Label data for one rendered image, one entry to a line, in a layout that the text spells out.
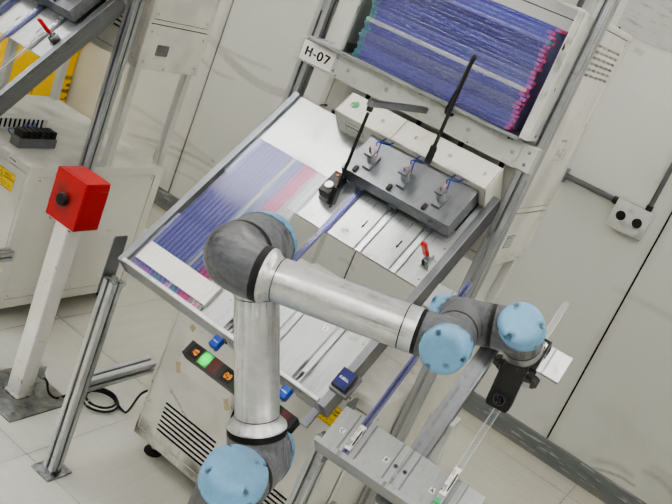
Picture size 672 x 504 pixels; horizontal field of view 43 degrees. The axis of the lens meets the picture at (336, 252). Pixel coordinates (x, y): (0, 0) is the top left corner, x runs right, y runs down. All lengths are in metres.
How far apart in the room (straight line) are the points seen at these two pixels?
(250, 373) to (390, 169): 0.84
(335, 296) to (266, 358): 0.28
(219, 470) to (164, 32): 1.97
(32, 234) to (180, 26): 0.91
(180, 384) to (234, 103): 2.20
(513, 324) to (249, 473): 0.52
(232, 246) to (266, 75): 3.05
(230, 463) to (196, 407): 1.07
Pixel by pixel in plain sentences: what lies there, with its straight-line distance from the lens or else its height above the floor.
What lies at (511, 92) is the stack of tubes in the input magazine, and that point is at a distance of 2.15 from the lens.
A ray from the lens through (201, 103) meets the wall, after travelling 4.64.
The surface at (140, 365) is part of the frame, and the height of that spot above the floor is 0.32.
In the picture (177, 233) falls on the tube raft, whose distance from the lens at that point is 2.25.
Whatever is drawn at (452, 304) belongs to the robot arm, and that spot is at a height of 1.19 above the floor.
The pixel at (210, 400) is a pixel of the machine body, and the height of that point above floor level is 0.33.
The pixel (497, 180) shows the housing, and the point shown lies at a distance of 2.18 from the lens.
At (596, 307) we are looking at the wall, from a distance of 3.68.
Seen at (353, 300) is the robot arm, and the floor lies 1.16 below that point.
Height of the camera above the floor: 1.63
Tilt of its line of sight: 18 degrees down
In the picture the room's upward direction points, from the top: 23 degrees clockwise
